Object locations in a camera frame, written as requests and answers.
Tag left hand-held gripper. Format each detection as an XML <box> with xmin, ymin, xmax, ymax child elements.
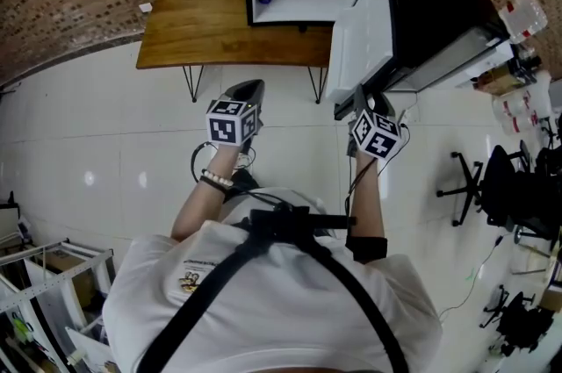
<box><xmin>205</xmin><ymin>78</ymin><xmax>266</xmax><ymax>158</ymax></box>

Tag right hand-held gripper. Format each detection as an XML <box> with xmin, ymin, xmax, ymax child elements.
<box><xmin>346</xmin><ymin>83</ymin><xmax>404</xmax><ymax>162</ymax></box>

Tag black fridge door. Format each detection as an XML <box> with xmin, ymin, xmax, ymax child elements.
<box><xmin>324</xmin><ymin>0</ymin><xmax>414</xmax><ymax>122</ymax></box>

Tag person's right forearm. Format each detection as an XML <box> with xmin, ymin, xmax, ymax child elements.
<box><xmin>349</xmin><ymin>151</ymin><xmax>385</xmax><ymax>241</ymax></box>

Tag person's left forearm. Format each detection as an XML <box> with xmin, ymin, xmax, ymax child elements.
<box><xmin>169</xmin><ymin>142</ymin><xmax>248</xmax><ymax>242</ymax></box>

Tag wooden table with metal legs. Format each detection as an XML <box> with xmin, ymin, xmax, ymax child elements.
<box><xmin>135</xmin><ymin>0</ymin><xmax>337</xmax><ymax>105</ymax></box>

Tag person's black trousers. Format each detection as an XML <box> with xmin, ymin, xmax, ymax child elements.
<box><xmin>223</xmin><ymin>168</ymin><xmax>261</xmax><ymax>197</ymax></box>

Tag black wrist band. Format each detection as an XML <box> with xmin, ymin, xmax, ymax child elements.
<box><xmin>198</xmin><ymin>175</ymin><xmax>230</xmax><ymax>197</ymax></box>

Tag brown cardboard box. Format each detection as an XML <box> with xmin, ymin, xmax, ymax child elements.
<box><xmin>473</xmin><ymin>66</ymin><xmax>524</xmax><ymax>97</ymax></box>

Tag black chest harness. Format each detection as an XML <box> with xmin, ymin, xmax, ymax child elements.
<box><xmin>144</xmin><ymin>204</ymin><xmax>409</xmax><ymax>373</ymax></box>

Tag clear water jug red label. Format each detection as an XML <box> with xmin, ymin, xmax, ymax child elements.
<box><xmin>498</xmin><ymin>0</ymin><xmax>550</xmax><ymax>46</ymax></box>
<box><xmin>491</xmin><ymin>90</ymin><xmax>551</xmax><ymax>136</ymax></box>

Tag black office chair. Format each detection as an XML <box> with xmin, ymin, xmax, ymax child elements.
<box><xmin>436</xmin><ymin>144</ymin><xmax>535</xmax><ymax>228</ymax></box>
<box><xmin>480</xmin><ymin>283</ymin><xmax>555</xmax><ymax>357</ymax></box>

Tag white t-shirt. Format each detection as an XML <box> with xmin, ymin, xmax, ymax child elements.
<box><xmin>101</xmin><ymin>186</ymin><xmax>443</xmax><ymax>373</ymax></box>

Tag white metal shelf rack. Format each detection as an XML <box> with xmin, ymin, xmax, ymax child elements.
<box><xmin>0</xmin><ymin>237</ymin><xmax>116</xmax><ymax>373</ymax></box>

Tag white bead bracelet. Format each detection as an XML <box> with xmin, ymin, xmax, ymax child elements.
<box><xmin>201</xmin><ymin>169</ymin><xmax>234</xmax><ymax>189</ymax></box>

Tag thin green floor cable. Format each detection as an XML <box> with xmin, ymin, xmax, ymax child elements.
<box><xmin>438</xmin><ymin>234</ymin><xmax>504</xmax><ymax>320</ymax></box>

